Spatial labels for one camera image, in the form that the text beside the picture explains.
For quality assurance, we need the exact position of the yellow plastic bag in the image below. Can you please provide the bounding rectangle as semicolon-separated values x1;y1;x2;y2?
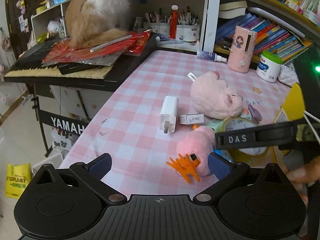
5;163;31;199

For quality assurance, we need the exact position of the mint green stapler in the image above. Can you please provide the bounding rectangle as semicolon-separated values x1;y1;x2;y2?
207;119;224;133

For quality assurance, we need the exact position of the keyboard stand black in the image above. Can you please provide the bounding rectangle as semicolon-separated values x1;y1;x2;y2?
31;84;90;157

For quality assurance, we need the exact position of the red foil paper stack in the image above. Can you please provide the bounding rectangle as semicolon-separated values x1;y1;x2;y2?
42;29;152;66

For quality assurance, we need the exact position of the black Yamaha keyboard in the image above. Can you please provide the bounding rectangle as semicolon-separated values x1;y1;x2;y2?
4;33;157;92

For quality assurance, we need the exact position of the white pen holder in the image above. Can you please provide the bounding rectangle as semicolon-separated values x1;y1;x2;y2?
176;24;200;42
143;22;170;36

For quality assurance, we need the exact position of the white wall charger plug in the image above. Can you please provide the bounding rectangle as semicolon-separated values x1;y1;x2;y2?
159;96;178;134

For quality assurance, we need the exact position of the blue spray bottle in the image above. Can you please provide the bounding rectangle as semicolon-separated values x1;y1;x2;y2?
196;50;227;63

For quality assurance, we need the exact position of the large pink plush pig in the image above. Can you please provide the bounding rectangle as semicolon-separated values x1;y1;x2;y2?
190;71;244;120

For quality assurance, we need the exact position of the pink cylindrical humidifier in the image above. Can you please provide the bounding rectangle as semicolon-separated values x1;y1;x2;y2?
227;26;257;73

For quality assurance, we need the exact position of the small white staples box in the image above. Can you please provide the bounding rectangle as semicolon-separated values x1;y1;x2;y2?
178;114;204;125

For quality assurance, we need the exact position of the white jar green lid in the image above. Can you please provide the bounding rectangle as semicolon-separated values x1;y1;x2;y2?
256;50;283;83

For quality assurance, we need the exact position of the row of colourful books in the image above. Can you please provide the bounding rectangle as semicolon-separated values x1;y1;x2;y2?
215;13;312;63

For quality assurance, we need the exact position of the white storage cube shelf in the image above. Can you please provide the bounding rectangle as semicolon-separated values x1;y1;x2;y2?
31;0;71;38

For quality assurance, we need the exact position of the person's right hand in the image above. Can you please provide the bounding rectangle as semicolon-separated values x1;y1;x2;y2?
281;156;320;206

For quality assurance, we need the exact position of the yellow cardboard box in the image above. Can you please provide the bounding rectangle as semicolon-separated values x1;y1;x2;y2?
274;82;305;123

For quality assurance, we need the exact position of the right white pen holder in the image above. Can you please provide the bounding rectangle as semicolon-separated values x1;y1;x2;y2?
176;24;200;42

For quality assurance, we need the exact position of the pink checkered tablecloth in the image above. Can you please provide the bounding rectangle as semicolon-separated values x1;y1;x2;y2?
62;50;290;196

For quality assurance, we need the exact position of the red chinese doll ornament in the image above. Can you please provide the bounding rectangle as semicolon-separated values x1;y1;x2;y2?
169;4;179;40

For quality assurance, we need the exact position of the orange fluffy cat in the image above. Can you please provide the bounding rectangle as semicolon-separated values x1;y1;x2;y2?
65;0;130;49

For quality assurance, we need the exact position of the grey purple toy truck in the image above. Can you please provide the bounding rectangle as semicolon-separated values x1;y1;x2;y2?
240;103;263;125

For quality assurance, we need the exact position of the left white pen holder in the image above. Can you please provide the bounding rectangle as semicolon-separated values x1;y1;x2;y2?
143;22;170;36

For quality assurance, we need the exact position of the pink plush hair claw clip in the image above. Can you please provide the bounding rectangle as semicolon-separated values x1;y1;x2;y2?
167;126;215;184

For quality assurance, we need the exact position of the white quilted pouch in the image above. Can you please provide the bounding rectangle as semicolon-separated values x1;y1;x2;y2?
278;63;299;87

